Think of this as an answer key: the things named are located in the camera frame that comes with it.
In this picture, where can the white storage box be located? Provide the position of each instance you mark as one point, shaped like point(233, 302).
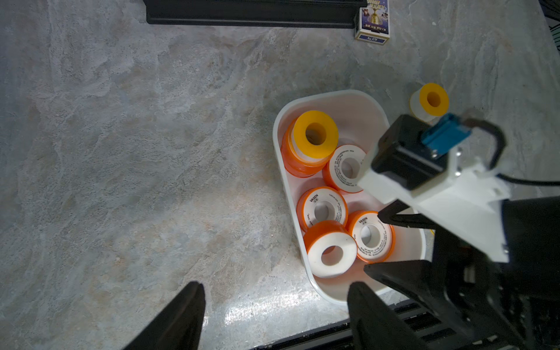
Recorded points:
point(361, 120)

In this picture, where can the purple card box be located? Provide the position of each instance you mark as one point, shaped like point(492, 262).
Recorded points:
point(372, 22)

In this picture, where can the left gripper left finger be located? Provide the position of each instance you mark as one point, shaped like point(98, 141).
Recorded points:
point(178, 325)

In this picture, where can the orange tape roll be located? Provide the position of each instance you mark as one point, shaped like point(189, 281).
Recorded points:
point(343, 168)
point(321, 204)
point(331, 251)
point(375, 240)
point(294, 165)

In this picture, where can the orange tape roll top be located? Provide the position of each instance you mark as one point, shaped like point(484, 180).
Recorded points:
point(294, 165)

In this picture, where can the black chessboard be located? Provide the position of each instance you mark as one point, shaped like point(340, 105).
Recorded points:
point(259, 13)

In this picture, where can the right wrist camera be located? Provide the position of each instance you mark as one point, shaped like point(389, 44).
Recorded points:
point(413, 152)

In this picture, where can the yellow tape roll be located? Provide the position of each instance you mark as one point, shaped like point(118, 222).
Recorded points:
point(429, 102)
point(314, 137)

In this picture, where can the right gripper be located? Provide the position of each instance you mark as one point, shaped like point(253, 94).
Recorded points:
point(495, 264)

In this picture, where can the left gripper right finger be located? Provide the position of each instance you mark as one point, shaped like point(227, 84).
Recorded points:
point(374, 325)

